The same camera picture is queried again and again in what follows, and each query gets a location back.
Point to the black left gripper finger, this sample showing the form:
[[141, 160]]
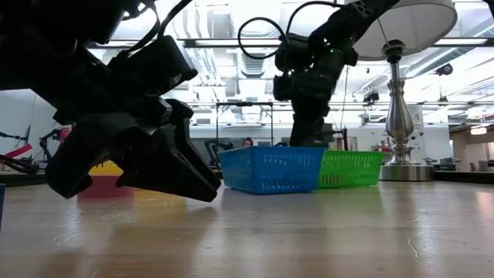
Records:
[[88, 150], [173, 166]]

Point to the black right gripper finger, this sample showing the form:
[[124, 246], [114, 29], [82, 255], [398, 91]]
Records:
[[306, 129]]

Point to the black monitor on arm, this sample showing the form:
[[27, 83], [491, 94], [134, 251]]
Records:
[[329, 135]]

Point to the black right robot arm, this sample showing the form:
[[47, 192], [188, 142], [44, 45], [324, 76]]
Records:
[[355, 19]]

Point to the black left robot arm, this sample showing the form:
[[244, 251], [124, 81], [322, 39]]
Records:
[[46, 31]]

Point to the black background robot arm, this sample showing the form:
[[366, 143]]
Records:
[[216, 148]]

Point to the yellow plastic basket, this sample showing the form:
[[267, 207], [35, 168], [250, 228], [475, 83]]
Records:
[[106, 168]]

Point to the blue plastic basket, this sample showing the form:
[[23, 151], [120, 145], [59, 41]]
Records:
[[270, 170]]

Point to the green plastic basket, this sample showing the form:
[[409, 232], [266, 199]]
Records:
[[347, 168]]

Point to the black ceiling spotlight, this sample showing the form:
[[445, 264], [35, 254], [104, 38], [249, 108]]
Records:
[[371, 96], [444, 69]]

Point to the person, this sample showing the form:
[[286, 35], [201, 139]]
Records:
[[248, 143]]

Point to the silver lamp with white shade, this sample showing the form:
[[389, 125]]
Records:
[[397, 116]]

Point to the red machine frame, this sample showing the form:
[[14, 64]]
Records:
[[65, 133]]

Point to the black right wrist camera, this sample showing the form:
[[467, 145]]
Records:
[[283, 87]]

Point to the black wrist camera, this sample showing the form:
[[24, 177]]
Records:
[[154, 65], [283, 87]]

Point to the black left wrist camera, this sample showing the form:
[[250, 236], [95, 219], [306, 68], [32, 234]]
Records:
[[154, 65]]

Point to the black metal stand frame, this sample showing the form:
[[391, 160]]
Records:
[[243, 104]]

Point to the black aluminium table frame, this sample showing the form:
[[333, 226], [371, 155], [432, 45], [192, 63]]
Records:
[[463, 177]]

